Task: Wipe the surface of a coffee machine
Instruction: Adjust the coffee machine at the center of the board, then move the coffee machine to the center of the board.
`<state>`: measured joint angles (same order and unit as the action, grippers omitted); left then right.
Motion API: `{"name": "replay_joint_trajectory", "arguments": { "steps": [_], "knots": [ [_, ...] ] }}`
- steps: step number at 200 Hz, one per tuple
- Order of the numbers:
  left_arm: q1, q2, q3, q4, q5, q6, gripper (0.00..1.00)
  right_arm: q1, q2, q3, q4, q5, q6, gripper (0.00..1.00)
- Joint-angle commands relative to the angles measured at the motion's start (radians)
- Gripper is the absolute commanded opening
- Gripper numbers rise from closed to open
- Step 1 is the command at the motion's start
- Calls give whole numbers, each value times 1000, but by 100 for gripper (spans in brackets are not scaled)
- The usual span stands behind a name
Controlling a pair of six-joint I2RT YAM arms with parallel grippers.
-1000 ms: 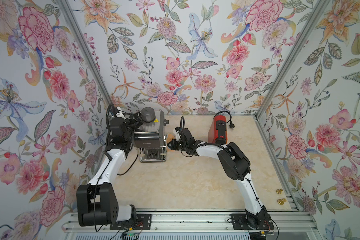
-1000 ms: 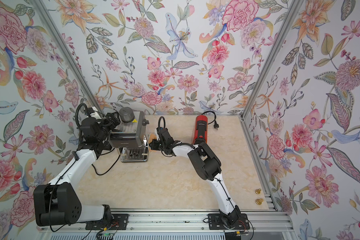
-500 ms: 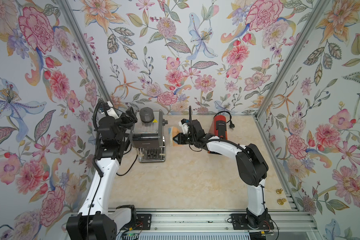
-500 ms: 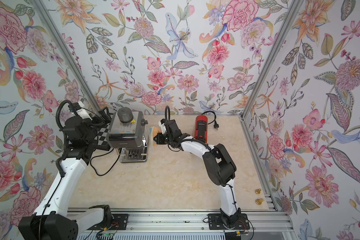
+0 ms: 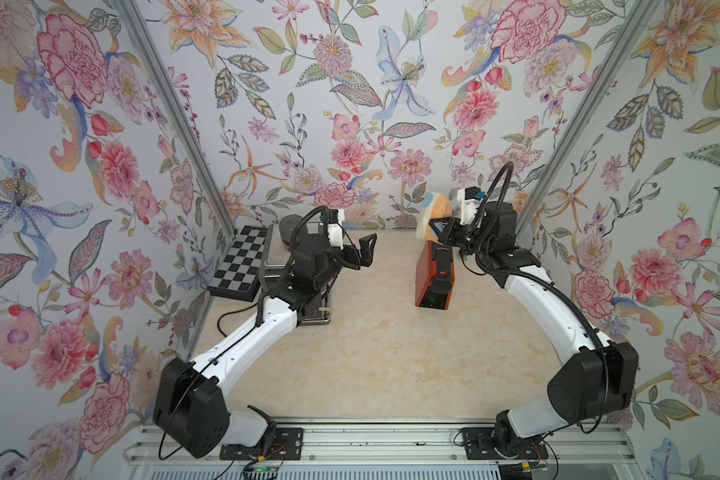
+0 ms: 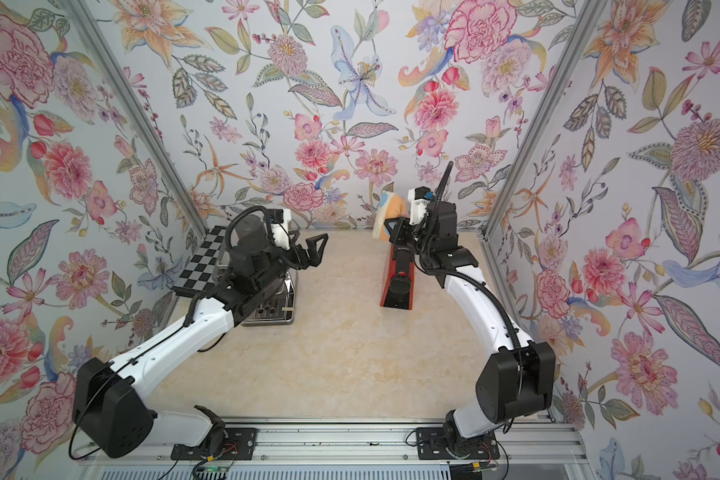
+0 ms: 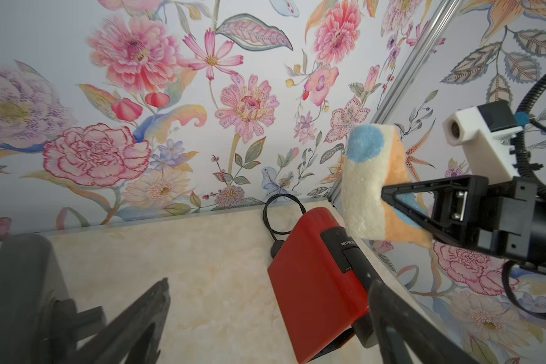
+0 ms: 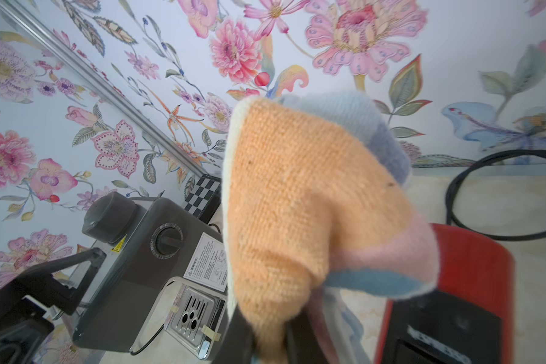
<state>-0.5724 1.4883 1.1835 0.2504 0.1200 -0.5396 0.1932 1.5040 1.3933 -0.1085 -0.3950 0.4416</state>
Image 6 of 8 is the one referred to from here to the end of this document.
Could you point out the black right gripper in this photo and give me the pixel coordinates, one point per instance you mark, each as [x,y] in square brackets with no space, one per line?
[395,230]

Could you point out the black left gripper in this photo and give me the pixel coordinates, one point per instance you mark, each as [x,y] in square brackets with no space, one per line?
[309,256]

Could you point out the orange blue patterned cloth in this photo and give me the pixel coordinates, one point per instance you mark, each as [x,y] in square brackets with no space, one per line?
[391,206]

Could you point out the red capsule coffee machine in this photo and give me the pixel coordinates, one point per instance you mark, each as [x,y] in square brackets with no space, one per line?
[399,279]

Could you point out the silver grey coffee machine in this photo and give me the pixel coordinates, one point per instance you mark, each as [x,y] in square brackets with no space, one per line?
[270,305]

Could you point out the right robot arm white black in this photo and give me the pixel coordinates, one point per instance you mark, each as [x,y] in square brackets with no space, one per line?
[517,379]

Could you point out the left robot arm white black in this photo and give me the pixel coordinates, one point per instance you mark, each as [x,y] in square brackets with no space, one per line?
[258,252]

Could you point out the black white chessboard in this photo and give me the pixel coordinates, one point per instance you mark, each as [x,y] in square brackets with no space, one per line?
[198,274]

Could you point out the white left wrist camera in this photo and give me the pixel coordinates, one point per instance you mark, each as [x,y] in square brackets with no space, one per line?
[279,224]

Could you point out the aluminium rail frame front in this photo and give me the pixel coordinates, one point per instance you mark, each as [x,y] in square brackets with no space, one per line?
[368,424]

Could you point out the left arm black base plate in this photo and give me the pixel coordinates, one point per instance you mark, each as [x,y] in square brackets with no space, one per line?
[235,444]

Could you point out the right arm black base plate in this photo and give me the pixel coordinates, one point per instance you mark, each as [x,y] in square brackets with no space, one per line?
[434,443]

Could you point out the right aluminium corner post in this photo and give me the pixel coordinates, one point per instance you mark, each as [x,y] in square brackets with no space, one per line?
[582,28]

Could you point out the aluminium corner post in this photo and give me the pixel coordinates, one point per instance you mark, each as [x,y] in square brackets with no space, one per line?
[582,28]
[91,35]

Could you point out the left aluminium corner post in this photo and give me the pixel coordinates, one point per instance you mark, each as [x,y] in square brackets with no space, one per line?
[91,35]

